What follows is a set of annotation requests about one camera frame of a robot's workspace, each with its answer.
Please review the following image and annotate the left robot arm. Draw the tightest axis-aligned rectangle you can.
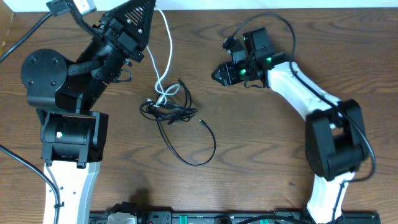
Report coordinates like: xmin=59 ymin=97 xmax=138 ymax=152
xmin=21 ymin=0 xmax=155 ymax=223

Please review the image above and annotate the black USB cable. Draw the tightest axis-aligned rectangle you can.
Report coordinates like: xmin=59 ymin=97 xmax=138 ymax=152
xmin=139 ymin=79 xmax=217 ymax=167

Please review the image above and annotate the cardboard box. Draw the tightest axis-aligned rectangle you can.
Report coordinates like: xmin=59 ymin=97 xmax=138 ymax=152
xmin=0 ymin=0 xmax=14 ymax=54

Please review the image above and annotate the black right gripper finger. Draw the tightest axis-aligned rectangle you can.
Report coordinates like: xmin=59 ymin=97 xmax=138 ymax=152
xmin=211 ymin=74 xmax=230 ymax=86
xmin=211 ymin=62 xmax=228 ymax=77

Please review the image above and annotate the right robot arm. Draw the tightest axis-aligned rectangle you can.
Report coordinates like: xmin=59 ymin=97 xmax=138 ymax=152
xmin=211 ymin=28 xmax=369 ymax=223

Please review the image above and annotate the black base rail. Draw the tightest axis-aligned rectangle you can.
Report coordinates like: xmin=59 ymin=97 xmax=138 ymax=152
xmin=89 ymin=202 xmax=382 ymax=224

